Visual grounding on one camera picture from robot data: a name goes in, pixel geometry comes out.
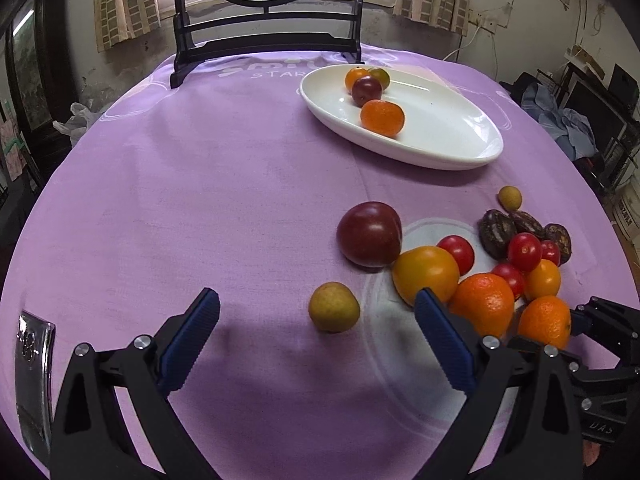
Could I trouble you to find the small orange tomato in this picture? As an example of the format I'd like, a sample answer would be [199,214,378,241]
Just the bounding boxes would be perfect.
[344,66,369,92]
[525,259,562,301]

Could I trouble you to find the large orange mandarin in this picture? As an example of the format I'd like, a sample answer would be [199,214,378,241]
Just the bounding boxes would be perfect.
[447,273,515,338]

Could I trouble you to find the red cherry tomato small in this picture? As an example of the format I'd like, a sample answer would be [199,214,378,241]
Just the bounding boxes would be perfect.
[540,240,562,266]

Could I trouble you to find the dark passion fruit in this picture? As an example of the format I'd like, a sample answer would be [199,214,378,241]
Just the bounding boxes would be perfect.
[477,209,516,260]
[544,223,573,264]
[509,210,546,240]

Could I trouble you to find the large yellow orange tomato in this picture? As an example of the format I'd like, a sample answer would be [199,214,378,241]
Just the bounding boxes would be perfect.
[392,246,460,307]

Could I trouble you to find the small yellow longan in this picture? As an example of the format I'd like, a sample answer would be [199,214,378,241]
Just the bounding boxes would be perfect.
[498,185,523,212]

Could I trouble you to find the green yellow small fruit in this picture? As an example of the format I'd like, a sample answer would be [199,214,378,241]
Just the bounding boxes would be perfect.
[308,282,360,333]

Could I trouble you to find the large dark red plum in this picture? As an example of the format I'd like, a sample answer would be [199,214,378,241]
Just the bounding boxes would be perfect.
[336,202,402,269]

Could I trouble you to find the silver metal object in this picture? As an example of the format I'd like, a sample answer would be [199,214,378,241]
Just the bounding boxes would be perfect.
[15,311,55,467]

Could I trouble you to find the blue cloth pile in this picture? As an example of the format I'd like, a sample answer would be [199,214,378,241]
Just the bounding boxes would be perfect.
[521,82,599,162]

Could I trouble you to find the black monitor shelf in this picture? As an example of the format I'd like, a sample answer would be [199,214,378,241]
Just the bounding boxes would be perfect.
[553,61,639,194]

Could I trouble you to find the purple tablecloth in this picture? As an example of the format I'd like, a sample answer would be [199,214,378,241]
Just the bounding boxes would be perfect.
[1,47,639,479]

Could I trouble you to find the white oval plate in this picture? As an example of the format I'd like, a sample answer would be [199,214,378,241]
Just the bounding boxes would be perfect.
[299,64,504,170]

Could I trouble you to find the white plastic bag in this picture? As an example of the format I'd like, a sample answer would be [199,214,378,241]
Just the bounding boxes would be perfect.
[52,103,108,148]

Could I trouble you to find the orange mandarin on plate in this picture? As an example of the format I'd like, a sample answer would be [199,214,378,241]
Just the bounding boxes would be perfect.
[360,100,406,139]

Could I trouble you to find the small dark plum on plate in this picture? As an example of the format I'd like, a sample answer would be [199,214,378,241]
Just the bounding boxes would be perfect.
[350,76,383,107]

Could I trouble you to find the green orange tomato on plate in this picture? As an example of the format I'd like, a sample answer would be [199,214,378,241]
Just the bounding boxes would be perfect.
[368,67,390,90]

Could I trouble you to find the small orange tomato on plate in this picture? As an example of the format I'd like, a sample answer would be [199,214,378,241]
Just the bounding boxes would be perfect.
[344,66,369,92]

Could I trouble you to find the left beige curtain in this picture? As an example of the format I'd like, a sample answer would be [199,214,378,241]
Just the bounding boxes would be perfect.
[93,0,160,52]

